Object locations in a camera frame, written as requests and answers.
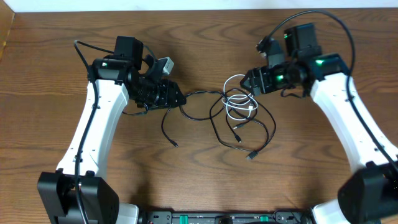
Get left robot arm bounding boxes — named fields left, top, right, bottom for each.
left=37, top=36, right=187, bottom=223

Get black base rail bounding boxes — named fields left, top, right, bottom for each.
left=137, top=208, right=315, bottom=224

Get white USB cable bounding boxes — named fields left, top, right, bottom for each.
left=221, top=73, right=259, bottom=121

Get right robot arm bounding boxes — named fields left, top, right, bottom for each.
left=240, top=23, right=397, bottom=223

